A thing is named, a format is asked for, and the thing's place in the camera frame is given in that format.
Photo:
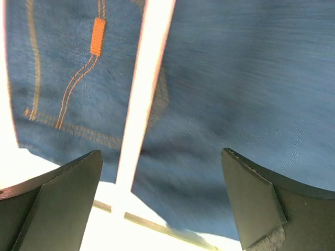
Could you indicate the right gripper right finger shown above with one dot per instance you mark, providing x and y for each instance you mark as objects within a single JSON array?
[{"x": 274, "y": 212}]

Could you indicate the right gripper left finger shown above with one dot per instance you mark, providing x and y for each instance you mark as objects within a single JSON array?
[{"x": 50, "y": 212}]

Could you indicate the dark blue denim trousers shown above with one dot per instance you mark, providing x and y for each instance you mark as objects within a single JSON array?
[{"x": 254, "y": 76}]

